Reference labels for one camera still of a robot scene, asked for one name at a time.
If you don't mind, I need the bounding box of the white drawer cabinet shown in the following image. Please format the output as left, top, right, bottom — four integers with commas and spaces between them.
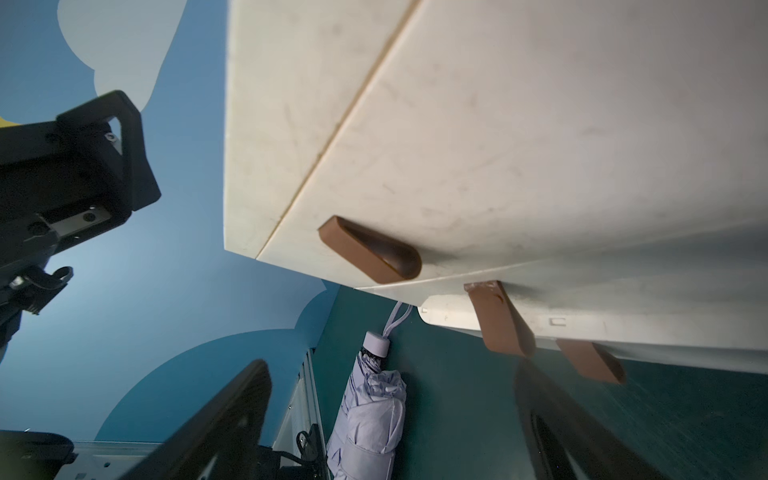
223, 0, 768, 376

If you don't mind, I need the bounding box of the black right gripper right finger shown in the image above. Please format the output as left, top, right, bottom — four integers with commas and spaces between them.
514, 360, 666, 479

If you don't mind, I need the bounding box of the lilac umbrella with strap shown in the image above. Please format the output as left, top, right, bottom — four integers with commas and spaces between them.
326, 302, 412, 480

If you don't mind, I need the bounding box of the aluminium back frame rail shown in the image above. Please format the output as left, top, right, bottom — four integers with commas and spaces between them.
56, 351, 331, 479

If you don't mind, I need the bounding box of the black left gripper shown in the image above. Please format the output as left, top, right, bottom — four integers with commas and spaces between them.
1, 90, 161, 346

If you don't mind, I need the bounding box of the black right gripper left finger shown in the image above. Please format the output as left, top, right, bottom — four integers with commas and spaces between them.
122, 360, 272, 480

